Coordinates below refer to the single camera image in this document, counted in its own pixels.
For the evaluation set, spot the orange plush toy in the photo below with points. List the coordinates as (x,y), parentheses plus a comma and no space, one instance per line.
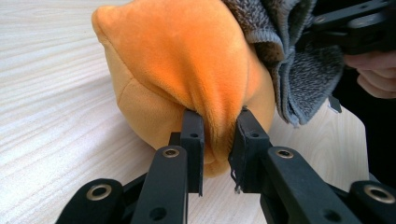
(186,56)

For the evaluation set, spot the grey cloth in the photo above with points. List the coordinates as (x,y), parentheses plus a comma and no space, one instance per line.
(308,81)

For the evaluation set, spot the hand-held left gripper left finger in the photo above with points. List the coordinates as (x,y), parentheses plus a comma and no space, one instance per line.
(174,180)

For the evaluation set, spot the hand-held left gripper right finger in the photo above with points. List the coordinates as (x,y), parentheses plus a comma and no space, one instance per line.
(280,180)

